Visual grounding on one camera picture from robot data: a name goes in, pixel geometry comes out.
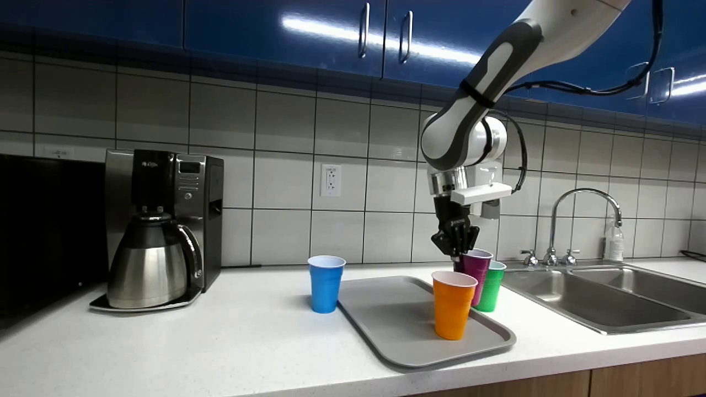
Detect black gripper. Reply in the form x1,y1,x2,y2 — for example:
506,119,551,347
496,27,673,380
431,197,479,255

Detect purple plastic cup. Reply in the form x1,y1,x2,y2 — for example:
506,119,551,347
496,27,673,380
461,249,491,304

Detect green plastic cup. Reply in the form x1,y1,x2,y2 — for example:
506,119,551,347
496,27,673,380
477,260,508,313

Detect blue plastic cup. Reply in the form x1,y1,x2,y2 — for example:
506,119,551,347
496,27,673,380
306,255,346,313

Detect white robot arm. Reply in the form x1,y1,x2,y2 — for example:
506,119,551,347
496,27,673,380
422,0,630,258

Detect grey plastic tray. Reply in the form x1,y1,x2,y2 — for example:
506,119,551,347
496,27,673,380
338,276,516,371

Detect orange plastic cup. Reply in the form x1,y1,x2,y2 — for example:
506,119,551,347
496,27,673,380
433,272,477,339

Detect chrome sink faucet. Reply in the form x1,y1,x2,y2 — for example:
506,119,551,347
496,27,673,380
523,186,624,268

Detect stainless steel sink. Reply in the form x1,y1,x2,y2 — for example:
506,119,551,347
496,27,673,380
506,265,706,336

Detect blue upper cabinets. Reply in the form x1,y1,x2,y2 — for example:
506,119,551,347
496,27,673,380
0,0,706,128

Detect steel coffee maker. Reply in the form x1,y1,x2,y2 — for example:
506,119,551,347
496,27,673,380
90,150,225,313

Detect black microwave oven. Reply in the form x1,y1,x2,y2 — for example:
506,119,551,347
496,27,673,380
0,154,108,328

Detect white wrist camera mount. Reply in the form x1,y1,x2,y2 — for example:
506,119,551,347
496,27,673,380
449,163,511,206

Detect white wall outlet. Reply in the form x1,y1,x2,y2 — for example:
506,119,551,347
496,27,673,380
319,163,341,198

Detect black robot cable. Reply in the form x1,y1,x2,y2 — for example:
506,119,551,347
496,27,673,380
482,0,668,195

